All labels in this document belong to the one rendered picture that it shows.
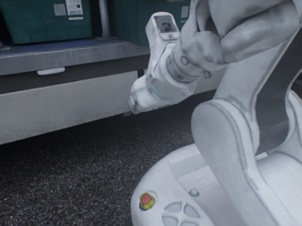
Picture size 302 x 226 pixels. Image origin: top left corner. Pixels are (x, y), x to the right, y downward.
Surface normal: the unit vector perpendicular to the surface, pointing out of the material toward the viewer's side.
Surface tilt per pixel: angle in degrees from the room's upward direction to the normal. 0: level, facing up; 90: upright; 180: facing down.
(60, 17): 94
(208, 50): 68
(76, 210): 0
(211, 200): 0
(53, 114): 90
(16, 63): 90
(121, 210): 0
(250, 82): 94
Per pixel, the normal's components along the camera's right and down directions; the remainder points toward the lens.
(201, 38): 0.42, 0.04
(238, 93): -0.88, 0.24
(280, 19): 0.16, 0.05
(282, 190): 0.16, -0.66
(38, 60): 0.48, 0.40
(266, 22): -0.19, 0.02
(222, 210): -0.02, -0.88
